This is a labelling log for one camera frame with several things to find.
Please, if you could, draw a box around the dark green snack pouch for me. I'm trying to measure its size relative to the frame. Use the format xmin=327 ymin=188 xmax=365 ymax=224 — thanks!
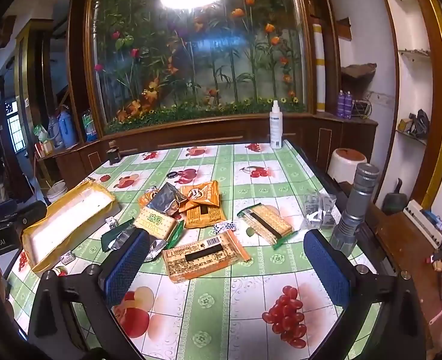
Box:
xmin=101 ymin=218 xmax=135 ymax=253

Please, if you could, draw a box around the small blue white candy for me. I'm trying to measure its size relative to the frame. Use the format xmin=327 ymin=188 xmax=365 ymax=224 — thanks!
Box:
xmin=105 ymin=216 xmax=118 ymax=230

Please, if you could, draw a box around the yellow green-label cracker pack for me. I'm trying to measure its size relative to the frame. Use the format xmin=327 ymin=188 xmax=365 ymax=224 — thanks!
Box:
xmin=133 ymin=207 xmax=177 ymax=241

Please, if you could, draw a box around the clear plastic snack bag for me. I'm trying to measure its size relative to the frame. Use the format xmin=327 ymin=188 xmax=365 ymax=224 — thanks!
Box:
xmin=301 ymin=192 xmax=337 ymax=230

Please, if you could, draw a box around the green-edged cracker pack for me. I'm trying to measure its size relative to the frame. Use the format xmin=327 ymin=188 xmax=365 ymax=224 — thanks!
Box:
xmin=237 ymin=203 xmax=295 ymax=250

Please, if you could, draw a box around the orange snack bag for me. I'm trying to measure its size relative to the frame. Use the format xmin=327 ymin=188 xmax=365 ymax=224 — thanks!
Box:
xmin=138 ymin=186 xmax=158 ymax=208
xmin=184 ymin=205 xmax=226 ymax=229
xmin=180 ymin=180 xmax=220 ymax=211

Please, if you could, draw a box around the silver foil snack pack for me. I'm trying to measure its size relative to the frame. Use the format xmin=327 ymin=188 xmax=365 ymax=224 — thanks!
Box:
xmin=147 ymin=182 xmax=188 ymax=216

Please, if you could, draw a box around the orange barcode cracker pack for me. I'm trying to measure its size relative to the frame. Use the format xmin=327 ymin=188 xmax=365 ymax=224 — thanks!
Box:
xmin=162 ymin=230 xmax=251 ymax=283

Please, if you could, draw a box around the blue white patterned candy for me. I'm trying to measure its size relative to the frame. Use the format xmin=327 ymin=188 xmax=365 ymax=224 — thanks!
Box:
xmin=213 ymin=220 xmax=237 ymax=235

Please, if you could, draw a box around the orange snack bag top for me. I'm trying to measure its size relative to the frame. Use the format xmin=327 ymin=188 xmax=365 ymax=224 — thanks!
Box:
xmin=180 ymin=180 xmax=220 ymax=211

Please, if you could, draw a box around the silver foil pack grey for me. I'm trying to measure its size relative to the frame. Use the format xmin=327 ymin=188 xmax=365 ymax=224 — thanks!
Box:
xmin=108 ymin=227 xmax=170 ymax=263

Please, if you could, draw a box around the white plastic bucket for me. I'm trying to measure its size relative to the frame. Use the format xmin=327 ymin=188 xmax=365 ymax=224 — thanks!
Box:
xmin=46 ymin=180 xmax=68 ymax=203

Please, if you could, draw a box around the gold tray box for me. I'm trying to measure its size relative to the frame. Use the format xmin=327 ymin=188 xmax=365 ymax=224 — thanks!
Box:
xmin=22 ymin=180 xmax=120 ymax=276

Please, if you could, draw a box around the grey flashlight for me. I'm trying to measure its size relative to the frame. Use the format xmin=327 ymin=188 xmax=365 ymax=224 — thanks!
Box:
xmin=329 ymin=163 xmax=380 ymax=257

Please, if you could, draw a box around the white stool red top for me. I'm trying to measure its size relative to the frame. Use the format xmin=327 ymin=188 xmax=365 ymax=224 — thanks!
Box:
xmin=328 ymin=148 xmax=367 ymax=184

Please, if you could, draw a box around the black round lid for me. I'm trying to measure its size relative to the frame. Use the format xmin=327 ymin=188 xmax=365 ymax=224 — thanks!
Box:
xmin=166 ymin=172 xmax=179 ymax=179

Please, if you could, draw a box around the blue thermos jug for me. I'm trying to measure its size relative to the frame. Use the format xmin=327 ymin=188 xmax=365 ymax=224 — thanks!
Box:
xmin=58 ymin=109 xmax=78 ymax=148

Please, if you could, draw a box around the small dark ink bottle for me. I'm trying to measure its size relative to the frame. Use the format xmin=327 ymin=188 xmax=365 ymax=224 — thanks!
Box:
xmin=106 ymin=141 xmax=122 ymax=165

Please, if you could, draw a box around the green plastic bottle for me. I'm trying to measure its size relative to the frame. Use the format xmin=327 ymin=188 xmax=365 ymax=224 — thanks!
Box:
xmin=82 ymin=111 xmax=97 ymax=142

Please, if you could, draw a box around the white spray bottle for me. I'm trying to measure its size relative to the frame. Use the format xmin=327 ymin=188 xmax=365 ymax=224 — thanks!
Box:
xmin=269 ymin=99 xmax=283 ymax=150

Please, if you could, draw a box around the purple bottle pair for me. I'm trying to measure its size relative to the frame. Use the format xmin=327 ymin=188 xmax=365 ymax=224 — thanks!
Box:
xmin=337 ymin=90 xmax=353 ymax=119

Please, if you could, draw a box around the floral glass panel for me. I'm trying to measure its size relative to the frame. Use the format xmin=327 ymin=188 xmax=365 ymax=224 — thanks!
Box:
xmin=91 ymin=0 xmax=307 ymax=133

